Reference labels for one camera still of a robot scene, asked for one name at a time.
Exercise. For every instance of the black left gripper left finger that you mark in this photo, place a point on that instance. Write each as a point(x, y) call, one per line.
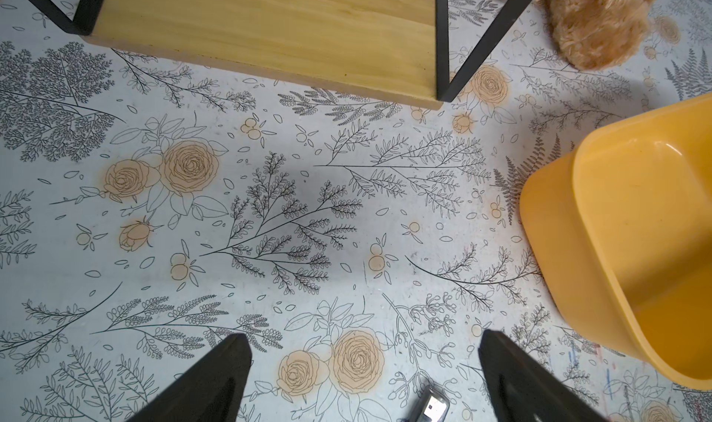
point(211, 390)

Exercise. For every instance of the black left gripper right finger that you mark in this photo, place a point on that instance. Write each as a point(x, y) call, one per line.
point(521, 389)

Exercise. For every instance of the yellow plastic storage box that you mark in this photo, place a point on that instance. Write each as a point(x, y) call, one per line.
point(621, 229)

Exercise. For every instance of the brown teddy bear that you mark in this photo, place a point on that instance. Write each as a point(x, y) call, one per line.
point(594, 35)

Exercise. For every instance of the wooden shelf black metal frame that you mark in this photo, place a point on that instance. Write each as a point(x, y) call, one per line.
point(393, 50)

